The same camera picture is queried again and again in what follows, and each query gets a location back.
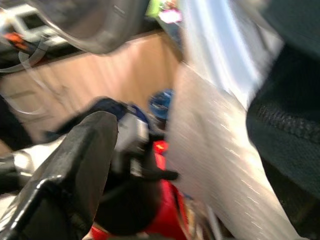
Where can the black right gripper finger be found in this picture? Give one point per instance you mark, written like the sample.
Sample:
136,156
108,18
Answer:
82,150

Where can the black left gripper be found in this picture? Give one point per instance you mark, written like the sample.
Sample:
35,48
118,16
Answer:
17,41

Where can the dark green knitted garment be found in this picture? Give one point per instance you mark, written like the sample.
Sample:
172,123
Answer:
287,162

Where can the navy purple garment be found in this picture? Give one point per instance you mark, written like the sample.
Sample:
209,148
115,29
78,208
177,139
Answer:
107,105

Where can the grey-rimmed glass washer door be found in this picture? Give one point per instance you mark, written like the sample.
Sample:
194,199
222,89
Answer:
100,25

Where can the blue lined waste bin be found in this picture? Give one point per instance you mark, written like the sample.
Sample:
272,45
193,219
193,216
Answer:
161,105

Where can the red object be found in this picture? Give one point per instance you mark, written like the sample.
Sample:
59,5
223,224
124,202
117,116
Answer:
172,200

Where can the white bubble wrap sheet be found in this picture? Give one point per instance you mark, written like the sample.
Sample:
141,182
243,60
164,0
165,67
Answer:
212,150

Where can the pink cloth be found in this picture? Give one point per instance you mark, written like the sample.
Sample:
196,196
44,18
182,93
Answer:
170,16

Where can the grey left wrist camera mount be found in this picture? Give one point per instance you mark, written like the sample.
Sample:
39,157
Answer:
18,21

